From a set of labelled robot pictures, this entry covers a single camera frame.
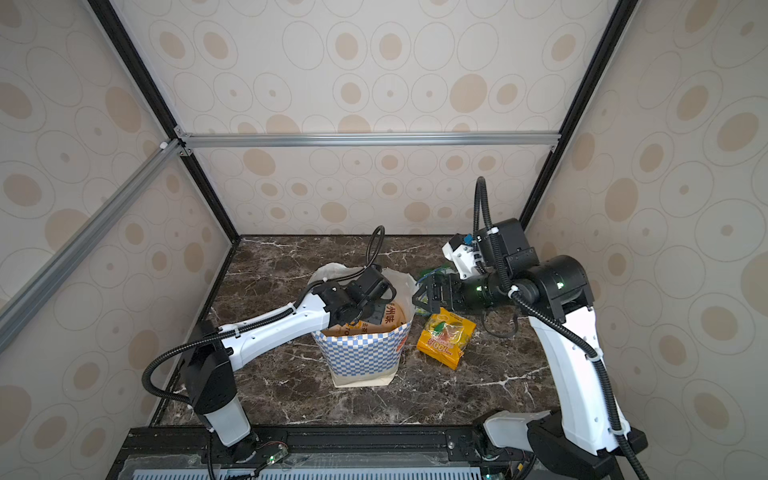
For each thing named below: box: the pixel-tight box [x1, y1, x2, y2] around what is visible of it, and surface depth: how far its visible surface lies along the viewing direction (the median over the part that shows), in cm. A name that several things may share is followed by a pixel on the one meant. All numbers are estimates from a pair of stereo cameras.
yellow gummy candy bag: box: [417, 307, 477, 370], surface depth 89 cm
